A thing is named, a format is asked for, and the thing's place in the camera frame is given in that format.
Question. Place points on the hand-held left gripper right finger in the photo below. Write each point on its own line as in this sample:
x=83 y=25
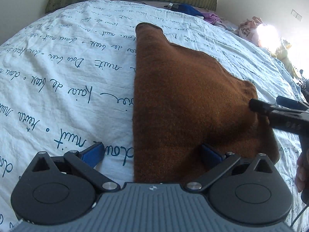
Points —
x=210 y=156

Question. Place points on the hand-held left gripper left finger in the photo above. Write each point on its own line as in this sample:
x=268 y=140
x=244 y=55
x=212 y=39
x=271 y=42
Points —
x=93 y=154

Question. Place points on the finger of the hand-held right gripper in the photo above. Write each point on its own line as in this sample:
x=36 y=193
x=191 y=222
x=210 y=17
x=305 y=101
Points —
x=292 y=102
x=259 y=106

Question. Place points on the brown knit sweater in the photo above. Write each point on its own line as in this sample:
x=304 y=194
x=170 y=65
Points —
x=183 y=101

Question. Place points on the person's right hand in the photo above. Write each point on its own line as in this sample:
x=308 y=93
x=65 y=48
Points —
x=303 y=174

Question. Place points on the pale yellow cloth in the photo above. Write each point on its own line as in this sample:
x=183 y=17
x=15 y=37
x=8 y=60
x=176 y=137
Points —
x=286 y=53

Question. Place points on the pink cloth pile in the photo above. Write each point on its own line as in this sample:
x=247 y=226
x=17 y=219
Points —
x=249 y=29

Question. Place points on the white script-print bedsheet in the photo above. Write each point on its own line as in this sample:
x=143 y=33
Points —
x=60 y=65

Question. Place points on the purple cloth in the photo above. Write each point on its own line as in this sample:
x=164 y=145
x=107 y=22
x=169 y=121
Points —
x=212 y=18

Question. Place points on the blue cloth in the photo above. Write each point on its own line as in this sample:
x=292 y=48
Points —
x=192 y=9

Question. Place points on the white wall switch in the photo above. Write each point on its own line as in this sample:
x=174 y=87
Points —
x=296 y=15

